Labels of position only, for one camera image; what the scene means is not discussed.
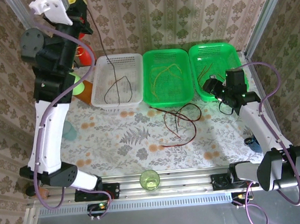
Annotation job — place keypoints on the orange brown block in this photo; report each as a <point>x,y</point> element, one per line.
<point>86,95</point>

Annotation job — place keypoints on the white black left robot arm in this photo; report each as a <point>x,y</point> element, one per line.
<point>50,135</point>

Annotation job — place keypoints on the small connector board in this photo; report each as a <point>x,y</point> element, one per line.
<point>237,196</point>
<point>95,207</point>

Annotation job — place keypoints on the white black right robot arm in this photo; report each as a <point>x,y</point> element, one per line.
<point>260,126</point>

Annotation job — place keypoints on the grey metal panel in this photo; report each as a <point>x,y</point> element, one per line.
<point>161,222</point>

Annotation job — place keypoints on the aluminium frame post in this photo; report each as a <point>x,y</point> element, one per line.
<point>264,14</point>
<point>18,10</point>

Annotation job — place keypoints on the green translucent cup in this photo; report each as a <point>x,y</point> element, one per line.
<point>150,180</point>

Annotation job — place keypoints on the white plastic basket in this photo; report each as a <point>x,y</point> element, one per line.
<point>125,64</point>

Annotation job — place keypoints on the wide aluminium mounting rail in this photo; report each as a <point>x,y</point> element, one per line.
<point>184,184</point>

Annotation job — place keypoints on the green plastic basket with label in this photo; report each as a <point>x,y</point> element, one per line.
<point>213,52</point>

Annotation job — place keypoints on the dark blue mug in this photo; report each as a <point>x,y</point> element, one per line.
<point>256,147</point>

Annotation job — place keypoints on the aluminium table edge rail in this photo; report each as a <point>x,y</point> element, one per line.
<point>270,107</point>

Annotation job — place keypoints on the floral tablecloth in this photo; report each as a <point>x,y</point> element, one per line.
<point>132,155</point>

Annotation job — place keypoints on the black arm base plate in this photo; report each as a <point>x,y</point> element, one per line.
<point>218,182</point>
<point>114,190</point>

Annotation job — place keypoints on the red goblet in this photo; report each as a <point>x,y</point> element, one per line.
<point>87,58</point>

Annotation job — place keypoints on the small basket label sticker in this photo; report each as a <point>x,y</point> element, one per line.
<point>212,77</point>

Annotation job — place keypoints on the amber bottle black cap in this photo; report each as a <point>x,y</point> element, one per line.
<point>43,193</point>

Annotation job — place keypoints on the pale blue cup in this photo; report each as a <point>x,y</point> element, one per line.
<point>70,133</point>

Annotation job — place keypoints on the light green goblet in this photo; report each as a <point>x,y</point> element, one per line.
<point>78,90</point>

